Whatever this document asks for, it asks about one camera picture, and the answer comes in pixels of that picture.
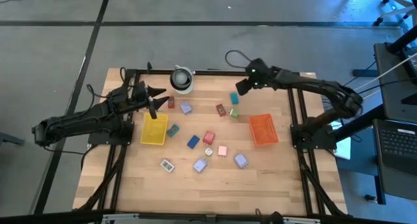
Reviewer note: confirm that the silver metal bracket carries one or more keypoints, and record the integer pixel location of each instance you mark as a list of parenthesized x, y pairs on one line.
[(301, 220), (120, 217)]

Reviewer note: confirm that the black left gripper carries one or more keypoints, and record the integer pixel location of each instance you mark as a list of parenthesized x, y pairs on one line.
[(141, 93)]

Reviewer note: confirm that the teal digital clock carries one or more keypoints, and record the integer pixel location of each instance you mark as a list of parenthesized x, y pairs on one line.
[(173, 130)]

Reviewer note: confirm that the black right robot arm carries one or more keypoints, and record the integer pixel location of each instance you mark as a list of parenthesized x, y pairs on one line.
[(312, 84)]

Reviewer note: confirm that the white digital clock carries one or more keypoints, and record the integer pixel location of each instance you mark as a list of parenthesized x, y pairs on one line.
[(167, 165)]

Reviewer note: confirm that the teal rectangular device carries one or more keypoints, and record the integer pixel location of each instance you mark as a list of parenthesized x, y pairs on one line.
[(234, 98)]

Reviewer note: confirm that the black aluminium table frame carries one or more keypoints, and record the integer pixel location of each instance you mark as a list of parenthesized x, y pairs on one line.
[(215, 73)]

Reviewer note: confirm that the red digital clock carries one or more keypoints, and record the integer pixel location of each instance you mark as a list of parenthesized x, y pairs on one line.
[(221, 110), (171, 102)]

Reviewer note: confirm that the red wall charger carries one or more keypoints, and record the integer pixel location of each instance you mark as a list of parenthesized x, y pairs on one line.
[(208, 137)]

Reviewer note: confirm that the dark grey desk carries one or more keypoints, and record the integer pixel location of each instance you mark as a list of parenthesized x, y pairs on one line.
[(394, 97)]

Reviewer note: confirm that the grey furniture foot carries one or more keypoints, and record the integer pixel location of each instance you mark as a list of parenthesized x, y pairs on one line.
[(9, 138)]

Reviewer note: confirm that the black rig crossbar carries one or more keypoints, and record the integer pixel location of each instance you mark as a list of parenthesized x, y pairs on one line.
[(49, 217)]

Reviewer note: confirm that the blue rectangular device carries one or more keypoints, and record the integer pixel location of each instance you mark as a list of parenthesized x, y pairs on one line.
[(193, 142)]

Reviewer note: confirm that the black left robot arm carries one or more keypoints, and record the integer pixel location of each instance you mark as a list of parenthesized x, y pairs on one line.
[(81, 118)]

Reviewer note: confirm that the green wall charger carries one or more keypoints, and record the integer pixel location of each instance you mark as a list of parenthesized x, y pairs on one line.
[(234, 113)]

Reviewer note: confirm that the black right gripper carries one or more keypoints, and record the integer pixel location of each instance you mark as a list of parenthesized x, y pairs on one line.
[(259, 74)]

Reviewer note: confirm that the black rig strut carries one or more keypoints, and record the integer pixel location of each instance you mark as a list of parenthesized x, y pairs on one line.
[(361, 123), (402, 40)]

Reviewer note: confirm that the lavender wall charger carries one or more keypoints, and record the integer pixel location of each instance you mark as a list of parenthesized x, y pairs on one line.
[(186, 108), (241, 160), (200, 165)]

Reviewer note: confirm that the black laptop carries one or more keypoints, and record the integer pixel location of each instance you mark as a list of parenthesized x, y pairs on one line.
[(397, 142)]

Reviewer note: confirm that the office chair base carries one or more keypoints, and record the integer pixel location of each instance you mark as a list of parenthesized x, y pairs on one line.
[(395, 10)]

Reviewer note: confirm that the white paper sheet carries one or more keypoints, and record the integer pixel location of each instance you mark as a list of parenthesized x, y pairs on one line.
[(343, 149)]

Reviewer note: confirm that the pink wall charger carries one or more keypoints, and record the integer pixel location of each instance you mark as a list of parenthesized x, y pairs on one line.
[(222, 150)]

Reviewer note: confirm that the yellow plastic basket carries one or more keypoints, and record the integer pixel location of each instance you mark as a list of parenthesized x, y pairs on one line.
[(153, 133)]

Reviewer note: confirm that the small white green charger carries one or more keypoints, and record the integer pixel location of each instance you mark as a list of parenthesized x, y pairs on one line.
[(208, 151)]

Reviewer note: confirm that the orange plastic basket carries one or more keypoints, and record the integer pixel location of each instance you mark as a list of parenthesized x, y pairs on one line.
[(264, 131)]

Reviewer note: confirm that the white cylindrical device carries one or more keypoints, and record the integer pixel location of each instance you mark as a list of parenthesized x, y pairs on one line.
[(181, 78)]

